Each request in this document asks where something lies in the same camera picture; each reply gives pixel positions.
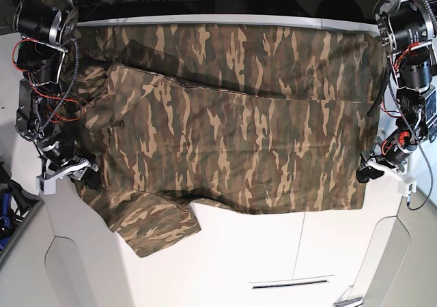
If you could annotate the camouflage T-shirt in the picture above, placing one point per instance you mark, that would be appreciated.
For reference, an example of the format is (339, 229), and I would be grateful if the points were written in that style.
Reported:
(253, 119)

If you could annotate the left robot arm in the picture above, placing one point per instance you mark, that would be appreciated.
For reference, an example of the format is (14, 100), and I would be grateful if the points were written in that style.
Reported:
(408, 30)

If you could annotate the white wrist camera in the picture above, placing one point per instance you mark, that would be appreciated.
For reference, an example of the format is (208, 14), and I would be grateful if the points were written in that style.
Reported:
(406, 188)
(46, 186)

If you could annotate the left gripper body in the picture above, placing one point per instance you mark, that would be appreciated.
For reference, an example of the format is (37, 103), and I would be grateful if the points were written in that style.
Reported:
(374, 158)

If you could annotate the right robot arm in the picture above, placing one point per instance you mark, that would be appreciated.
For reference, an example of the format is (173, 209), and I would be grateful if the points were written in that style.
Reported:
(47, 55)

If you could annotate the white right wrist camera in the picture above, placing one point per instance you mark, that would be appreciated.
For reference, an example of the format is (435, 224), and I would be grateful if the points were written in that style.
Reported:
(46, 186)

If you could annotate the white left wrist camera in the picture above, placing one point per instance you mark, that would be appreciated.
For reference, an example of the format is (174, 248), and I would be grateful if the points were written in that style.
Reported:
(406, 188)

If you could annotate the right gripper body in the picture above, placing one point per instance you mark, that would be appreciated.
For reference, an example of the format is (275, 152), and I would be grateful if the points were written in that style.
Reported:
(77, 168)

